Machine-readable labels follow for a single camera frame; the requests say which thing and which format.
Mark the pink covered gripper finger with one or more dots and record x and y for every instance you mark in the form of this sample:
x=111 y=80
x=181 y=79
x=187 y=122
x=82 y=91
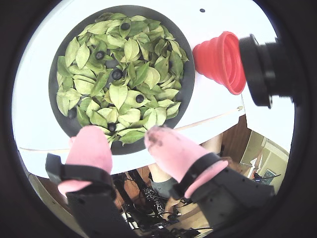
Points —
x=89 y=148
x=178 y=153

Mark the pointed green leaf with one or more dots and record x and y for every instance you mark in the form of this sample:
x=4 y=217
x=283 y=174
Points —
x=125 y=34

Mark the green leaves pile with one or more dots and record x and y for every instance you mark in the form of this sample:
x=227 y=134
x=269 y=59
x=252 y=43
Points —
x=119 y=94

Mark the dark grey round bowl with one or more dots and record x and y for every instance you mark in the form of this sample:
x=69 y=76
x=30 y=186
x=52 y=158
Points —
x=189 y=74

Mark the red collapsible silicone cup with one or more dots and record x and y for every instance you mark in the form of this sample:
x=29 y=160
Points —
x=218 y=62

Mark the black white patterned fabric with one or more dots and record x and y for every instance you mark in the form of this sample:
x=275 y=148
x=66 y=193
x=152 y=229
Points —
x=154 y=197

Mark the black camera lens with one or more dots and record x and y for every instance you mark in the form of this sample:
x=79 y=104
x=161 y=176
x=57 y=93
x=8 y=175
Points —
x=257 y=74

